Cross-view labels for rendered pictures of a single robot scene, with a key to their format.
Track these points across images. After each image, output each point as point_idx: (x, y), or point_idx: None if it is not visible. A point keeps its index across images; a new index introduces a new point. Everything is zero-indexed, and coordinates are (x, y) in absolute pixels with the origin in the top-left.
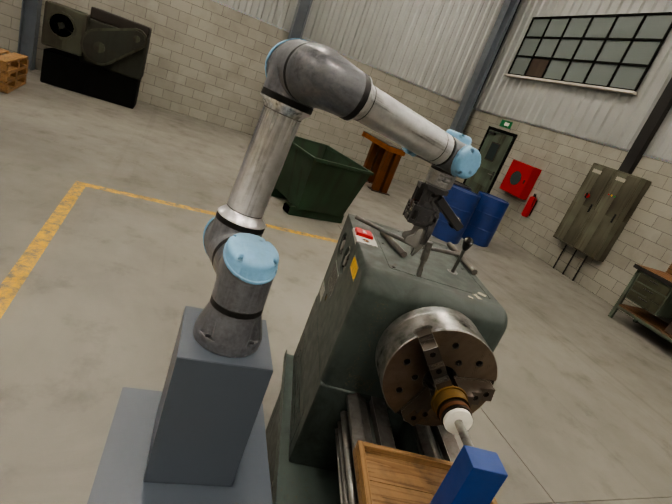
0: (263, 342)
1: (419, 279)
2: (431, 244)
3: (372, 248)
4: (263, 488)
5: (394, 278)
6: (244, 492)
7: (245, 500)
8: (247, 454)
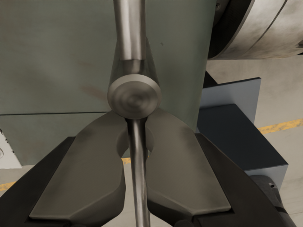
0: (253, 173)
1: (151, 23)
2: (159, 86)
3: (29, 138)
4: (236, 87)
5: (184, 103)
6: (238, 96)
7: (243, 95)
8: (213, 98)
